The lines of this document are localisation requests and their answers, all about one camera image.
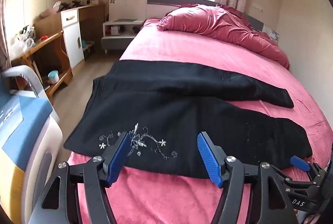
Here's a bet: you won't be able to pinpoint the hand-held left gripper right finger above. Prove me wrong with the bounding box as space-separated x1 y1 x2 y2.
196 132 299 224

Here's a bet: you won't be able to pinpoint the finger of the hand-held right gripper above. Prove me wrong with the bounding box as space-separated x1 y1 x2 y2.
290 155 328 178
283 174 323 197

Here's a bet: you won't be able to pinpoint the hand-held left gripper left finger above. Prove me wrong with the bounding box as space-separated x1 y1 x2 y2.
29 132 133 224

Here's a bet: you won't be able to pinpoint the black embroidered pants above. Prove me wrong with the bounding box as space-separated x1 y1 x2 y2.
64 60 313 180

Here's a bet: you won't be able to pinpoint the white and blue appliance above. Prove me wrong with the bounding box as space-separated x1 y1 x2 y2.
0 65 64 224

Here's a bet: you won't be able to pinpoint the bed with pink sheet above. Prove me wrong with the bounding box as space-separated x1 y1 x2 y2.
68 19 333 224

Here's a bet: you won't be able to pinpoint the white nightstand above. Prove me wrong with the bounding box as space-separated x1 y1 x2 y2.
101 19 145 53

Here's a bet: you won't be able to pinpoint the white cabinet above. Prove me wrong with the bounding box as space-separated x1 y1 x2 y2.
60 9 85 68

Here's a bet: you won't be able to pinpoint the white floral panel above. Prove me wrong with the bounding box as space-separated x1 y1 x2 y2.
109 0 148 22
269 29 280 44

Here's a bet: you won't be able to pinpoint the wooden desk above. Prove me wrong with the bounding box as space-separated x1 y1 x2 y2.
10 3 106 101

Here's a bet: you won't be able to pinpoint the white plastic bags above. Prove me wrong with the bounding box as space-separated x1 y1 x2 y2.
9 26 36 58

